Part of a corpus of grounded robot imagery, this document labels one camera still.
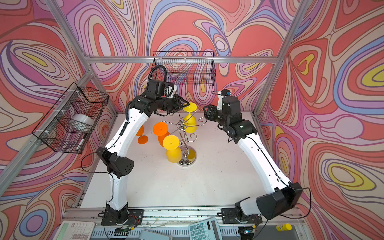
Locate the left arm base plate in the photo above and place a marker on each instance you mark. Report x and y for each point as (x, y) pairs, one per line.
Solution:
(128, 217)

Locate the yellow small bottle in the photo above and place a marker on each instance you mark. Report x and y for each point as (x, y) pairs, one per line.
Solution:
(284, 227)

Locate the chrome wine glass rack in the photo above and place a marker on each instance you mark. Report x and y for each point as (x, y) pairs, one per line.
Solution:
(189, 153)

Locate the orange wine glass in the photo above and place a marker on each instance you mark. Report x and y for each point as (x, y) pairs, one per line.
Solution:
(142, 138)
(161, 130)

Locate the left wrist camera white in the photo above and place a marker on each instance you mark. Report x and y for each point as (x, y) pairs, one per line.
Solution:
(170, 89)

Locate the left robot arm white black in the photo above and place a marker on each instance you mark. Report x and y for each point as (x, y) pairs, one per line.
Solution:
(159, 95)

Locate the left black wire basket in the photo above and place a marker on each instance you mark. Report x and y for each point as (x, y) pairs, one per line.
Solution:
(57, 134)

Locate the black marker pen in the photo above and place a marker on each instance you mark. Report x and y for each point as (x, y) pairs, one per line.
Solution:
(80, 144)

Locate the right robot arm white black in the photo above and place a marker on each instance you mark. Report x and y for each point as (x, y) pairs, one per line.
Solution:
(281, 193)

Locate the yellow wine glass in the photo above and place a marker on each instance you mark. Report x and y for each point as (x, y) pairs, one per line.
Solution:
(190, 121)
(172, 144)

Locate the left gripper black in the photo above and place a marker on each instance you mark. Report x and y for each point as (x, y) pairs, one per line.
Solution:
(178, 105)

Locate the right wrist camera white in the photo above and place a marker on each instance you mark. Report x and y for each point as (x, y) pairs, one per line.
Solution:
(221, 94)

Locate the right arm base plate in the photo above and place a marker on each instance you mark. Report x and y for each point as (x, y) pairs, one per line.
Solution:
(236, 216)

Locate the black wire basket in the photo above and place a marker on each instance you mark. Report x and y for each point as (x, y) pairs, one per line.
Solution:
(57, 134)
(192, 68)

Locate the silver tape roll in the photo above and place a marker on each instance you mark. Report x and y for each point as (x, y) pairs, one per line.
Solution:
(81, 123)

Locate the teal calculator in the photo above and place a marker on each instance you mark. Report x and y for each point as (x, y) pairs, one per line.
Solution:
(205, 230)

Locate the back yellow wine glass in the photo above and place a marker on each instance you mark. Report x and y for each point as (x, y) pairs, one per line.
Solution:
(190, 121)

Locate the white calculator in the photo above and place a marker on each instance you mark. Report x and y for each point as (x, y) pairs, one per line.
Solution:
(74, 230)

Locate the back black wire basket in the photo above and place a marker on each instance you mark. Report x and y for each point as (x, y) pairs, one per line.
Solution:
(192, 68)

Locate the front yellow wine glass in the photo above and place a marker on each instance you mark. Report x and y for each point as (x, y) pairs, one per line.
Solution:
(172, 144)

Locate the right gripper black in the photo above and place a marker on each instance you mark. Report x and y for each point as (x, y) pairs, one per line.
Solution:
(210, 111)

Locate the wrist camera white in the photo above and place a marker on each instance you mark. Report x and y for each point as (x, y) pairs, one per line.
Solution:
(170, 89)
(221, 94)

